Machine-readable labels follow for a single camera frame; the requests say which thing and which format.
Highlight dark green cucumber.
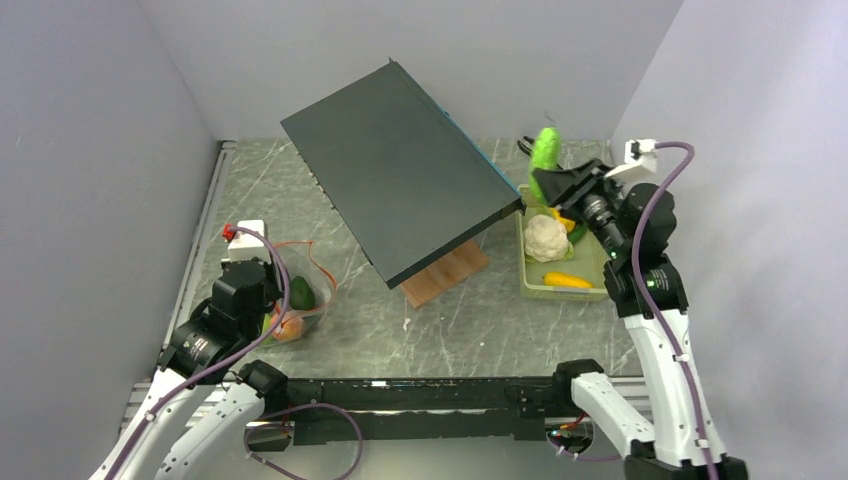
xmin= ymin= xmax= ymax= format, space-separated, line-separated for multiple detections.
xmin=288 ymin=276 xmax=317 ymax=311

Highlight yellow pepper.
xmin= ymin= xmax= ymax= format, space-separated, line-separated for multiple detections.
xmin=551 ymin=208 xmax=577 ymax=233

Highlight aluminium frame profile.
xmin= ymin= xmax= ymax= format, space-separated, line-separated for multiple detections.
xmin=105 ymin=139 xmax=238 ymax=480

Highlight wooden base board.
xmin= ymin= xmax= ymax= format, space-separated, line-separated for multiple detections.
xmin=400 ymin=239 xmax=490 ymax=309

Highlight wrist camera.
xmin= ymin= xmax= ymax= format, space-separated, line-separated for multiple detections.
xmin=604 ymin=139 xmax=657 ymax=183
xmin=222 ymin=220 xmax=271 ymax=263

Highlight black pliers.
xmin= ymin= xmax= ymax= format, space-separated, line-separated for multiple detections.
xmin=516 ymin=136 xmax=535 ymax=158

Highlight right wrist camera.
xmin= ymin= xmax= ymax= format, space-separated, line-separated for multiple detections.
xmin=604 ymin=139 xmax=657 ymax=183

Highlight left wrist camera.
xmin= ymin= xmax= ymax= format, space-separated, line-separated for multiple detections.
xmin=222 ymin=220 xmax=271 ymax=263

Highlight orange fruit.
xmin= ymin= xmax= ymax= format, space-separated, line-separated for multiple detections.
xmin=271 ymin=314 xmax=306 ymax=343

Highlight light green plastic basket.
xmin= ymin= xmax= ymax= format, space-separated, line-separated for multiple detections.
xmin=514 ymin=184 xmax=608 ymax=302

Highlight clear zip top bag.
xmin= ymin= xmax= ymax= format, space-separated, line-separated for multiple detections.
xmin=262 ymin=240 xmax=338 ymax=347

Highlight yellow corn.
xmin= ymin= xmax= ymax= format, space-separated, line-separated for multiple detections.
xmin=543 ymin=271 xmax=594 ymax=289

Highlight dark grey network switch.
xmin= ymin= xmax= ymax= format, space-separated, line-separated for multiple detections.
xmin=280 ymin=60 xmax=524 ymax=289

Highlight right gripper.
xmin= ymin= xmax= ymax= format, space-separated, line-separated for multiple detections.
xmin=532 ymin=157 xmax=630 ymax=259

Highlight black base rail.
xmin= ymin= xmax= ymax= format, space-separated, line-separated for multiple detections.
xmin=264 ymin=376 xmax=581 ymax=446

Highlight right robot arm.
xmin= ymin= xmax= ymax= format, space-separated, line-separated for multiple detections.
xmin=532 ymin=160 xmax=749 ymax=479

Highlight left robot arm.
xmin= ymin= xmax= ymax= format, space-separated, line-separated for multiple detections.
xmin=92 ymin=257 xmax=288 ymax=479

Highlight white cauliflower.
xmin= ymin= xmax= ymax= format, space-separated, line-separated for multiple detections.
xmin=523 ymin=215 xmax=573 ymax=263

